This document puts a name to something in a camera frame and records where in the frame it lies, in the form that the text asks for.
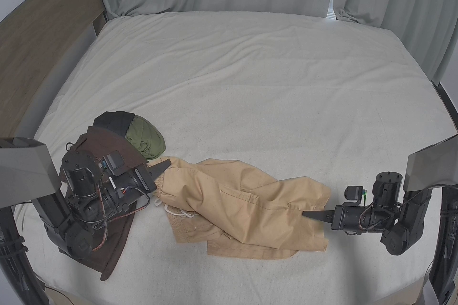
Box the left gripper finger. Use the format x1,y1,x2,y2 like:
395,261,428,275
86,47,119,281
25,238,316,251
148,159,172,180

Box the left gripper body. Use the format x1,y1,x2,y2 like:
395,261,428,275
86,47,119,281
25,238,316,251
107,165,159,207

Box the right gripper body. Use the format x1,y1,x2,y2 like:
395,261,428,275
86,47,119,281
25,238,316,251
331,203,373,235

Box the tan shorts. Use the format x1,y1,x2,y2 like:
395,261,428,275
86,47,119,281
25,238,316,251
154,156,331,258

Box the bed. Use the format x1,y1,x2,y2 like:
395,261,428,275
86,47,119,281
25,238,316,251
0,0,458,305

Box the olive green garment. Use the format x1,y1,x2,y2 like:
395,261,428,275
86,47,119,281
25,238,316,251
125,117,167,160

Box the brown garment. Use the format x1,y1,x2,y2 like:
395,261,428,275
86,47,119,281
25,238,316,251
59,127,149,281

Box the black garment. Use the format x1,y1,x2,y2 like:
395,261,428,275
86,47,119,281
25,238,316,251
92,111,136,140

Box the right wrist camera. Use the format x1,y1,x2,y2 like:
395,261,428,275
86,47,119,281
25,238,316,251
343,186,367,206

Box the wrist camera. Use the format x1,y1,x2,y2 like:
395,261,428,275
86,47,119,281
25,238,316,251
104,151,125,175
343,186,367,206

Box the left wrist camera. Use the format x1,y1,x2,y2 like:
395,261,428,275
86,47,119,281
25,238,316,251
104,151,125,175

